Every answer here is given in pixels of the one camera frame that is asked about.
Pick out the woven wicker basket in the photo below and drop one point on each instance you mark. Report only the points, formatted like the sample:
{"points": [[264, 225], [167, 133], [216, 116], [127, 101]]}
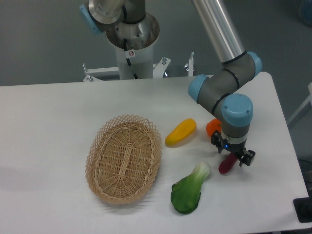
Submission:
{"points": [[124, 159]]}

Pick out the white metal base frame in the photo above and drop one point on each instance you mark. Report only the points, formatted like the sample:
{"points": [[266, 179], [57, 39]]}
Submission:
{"points": [[159, 70]]}

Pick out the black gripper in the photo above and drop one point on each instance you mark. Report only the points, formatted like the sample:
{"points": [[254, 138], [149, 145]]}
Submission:
{"points": [[233, 145]]}

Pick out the purple sweet potato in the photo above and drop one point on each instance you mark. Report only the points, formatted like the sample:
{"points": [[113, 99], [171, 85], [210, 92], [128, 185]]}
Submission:
{"points": [[227, 164]]}

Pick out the black device at table edge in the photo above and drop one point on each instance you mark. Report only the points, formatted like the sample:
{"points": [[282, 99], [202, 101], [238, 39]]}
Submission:
{"points": [[303, 209]]}

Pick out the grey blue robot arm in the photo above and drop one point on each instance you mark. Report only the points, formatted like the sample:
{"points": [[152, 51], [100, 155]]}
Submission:
{"points": [[218, 94]]}

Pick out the orange tangerine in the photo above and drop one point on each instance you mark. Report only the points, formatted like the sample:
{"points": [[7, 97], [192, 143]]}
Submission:
{"points": [[212, 126]]}

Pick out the yellow mango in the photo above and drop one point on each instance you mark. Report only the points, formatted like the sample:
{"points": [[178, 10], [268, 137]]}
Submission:
{"points": [[182, 131]]}

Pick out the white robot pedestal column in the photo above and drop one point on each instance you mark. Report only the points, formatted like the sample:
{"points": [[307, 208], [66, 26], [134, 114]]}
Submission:
{"points": [[134, 47]]}

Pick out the green bok choy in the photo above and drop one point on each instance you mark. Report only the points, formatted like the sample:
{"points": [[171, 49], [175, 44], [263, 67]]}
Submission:
{"points": [[186, 193]]}

